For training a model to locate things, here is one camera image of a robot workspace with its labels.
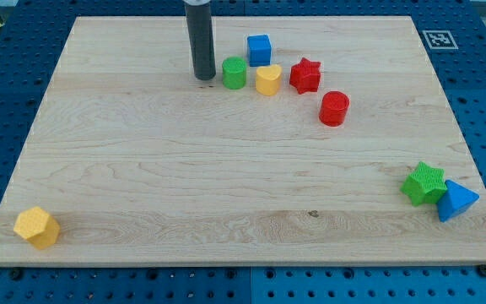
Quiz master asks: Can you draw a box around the green cylinder block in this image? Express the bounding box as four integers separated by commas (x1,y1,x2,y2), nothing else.
222,57,246,90

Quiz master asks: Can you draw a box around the yellow heart block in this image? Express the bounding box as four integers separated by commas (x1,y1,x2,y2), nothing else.
255,64,283,96

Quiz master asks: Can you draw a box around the red cylinder block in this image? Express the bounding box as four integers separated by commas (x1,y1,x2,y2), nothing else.
318,91,350,127

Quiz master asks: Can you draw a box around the blue triangle block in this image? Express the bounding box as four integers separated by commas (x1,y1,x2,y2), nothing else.
436,180,480,222

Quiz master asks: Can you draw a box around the blue cube block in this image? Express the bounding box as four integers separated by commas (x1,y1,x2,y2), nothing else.
247,35,272,67

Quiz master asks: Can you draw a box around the red star block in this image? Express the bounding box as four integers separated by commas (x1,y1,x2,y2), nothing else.
289,57,321,95

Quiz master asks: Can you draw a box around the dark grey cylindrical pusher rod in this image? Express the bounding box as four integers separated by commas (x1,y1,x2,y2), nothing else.
184,0,216,80

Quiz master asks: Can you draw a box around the light wooden board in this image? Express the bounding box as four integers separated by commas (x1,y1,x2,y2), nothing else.
0,16,486,268

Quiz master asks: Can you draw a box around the green star block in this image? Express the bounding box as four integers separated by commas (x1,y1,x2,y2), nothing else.
400,161,447,207

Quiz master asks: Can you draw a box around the white fiducial marker tag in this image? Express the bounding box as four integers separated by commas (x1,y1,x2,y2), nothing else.
423,30,458,50

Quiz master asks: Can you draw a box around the yellow hexagon block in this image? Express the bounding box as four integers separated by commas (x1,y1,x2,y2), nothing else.
13,207,61,250

